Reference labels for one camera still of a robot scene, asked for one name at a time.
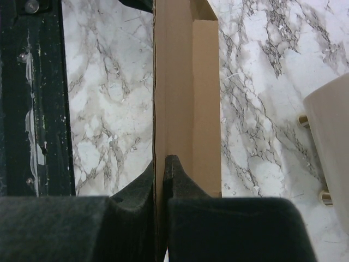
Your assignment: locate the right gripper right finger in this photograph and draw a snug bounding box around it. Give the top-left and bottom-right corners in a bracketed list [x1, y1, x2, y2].
[163, 155, 316, 261]

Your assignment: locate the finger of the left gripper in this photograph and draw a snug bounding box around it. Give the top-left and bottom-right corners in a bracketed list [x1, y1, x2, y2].
[119, 0, 153, 13]

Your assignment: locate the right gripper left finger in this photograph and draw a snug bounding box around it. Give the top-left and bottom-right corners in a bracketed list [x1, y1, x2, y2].
[1, 165, 155, 261]

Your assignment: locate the cardboard box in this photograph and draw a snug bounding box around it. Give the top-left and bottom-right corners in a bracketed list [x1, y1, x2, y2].
[153, 1, 221, 261]

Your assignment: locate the white cylindrical bread box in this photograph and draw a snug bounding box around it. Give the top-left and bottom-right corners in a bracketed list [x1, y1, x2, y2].
[298, 73, 348, 233]

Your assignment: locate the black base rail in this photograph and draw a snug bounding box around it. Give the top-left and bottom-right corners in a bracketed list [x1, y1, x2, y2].
[1, 1, 75, 197]

